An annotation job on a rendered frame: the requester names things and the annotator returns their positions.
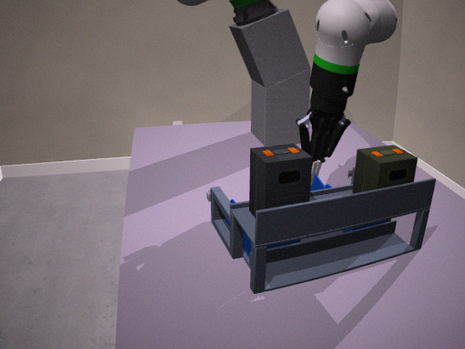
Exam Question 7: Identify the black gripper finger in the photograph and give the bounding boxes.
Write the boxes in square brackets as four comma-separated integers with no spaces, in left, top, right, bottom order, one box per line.
[315,115,351,176]
[296,112,327,185]

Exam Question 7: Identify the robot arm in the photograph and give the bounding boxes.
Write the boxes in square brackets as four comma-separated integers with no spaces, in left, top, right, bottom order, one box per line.
[229,0,397,99]

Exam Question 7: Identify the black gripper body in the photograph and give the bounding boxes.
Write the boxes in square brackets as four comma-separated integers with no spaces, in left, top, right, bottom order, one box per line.
[307,90,348,131]

